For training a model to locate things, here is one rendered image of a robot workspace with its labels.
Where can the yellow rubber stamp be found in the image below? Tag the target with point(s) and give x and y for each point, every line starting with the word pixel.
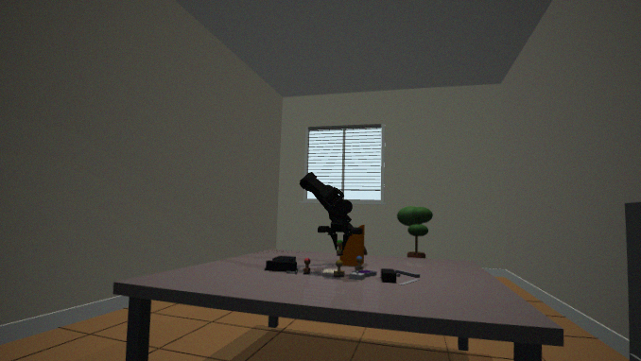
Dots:
pixel 339 273

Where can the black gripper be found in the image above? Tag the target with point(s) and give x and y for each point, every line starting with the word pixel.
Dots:
pixel 334 235

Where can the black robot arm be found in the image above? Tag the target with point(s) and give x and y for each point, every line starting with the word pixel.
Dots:
pixel 329 196

